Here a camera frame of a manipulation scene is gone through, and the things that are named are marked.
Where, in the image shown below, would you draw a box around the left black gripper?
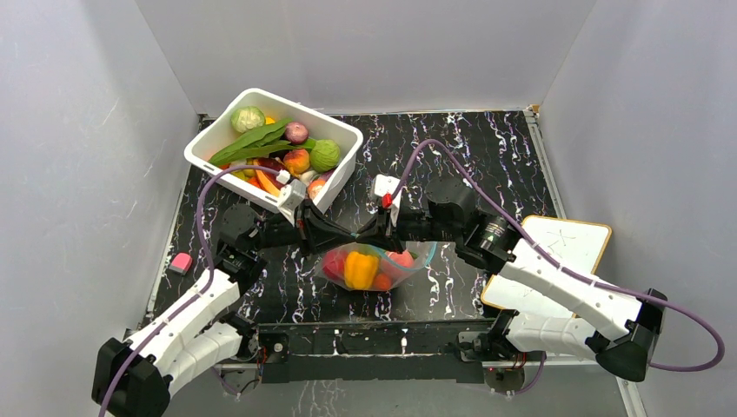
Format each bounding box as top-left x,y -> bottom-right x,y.
249,199 -> 355,260

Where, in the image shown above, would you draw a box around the pink peach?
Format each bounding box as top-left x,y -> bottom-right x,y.
381,250 -> 415,278

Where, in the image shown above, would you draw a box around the red tomato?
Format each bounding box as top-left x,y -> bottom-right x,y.
322,249 -> 347,282

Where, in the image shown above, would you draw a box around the yellow bell pepper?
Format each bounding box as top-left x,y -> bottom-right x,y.
343,251 -> 380,290

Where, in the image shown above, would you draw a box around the clear zip top bag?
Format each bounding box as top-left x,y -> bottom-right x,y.
316,242 -> 436,292

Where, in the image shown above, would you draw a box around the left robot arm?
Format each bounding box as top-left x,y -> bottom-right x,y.
91,200 -> 355,416

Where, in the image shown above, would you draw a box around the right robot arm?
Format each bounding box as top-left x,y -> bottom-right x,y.
357,175 -> 667,382

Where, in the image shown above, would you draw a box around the garlic bulb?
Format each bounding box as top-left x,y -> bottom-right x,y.
299,169 -> 321,186

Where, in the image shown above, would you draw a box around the white plastic bin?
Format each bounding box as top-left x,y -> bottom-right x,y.
183,88 -> 363,212

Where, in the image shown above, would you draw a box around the light green cabbage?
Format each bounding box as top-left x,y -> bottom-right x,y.
309,139 -> 341,173

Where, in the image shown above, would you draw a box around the pink onion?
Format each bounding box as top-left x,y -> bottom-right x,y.
283,122 -> 309,144

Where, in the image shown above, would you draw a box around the long green leaf vegetable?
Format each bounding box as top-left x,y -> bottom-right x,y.
208,118 -> 314,168

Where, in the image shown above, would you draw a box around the pink eraser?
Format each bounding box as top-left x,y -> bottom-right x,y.
167,252 -> 192,275

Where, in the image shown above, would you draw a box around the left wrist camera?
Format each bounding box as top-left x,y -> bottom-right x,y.
276,169 -> 307,226

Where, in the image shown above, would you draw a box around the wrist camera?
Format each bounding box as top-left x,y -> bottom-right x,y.
276,169 -> 307,226
371,175 -> 402,225

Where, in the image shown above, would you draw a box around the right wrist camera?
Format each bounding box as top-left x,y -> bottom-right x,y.
371,175 -> 402,225

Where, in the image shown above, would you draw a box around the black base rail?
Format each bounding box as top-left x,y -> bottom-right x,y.
218,319 -> 525,386

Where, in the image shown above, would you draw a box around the white board wooden frame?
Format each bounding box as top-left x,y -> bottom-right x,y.
481,215 -> 612,318

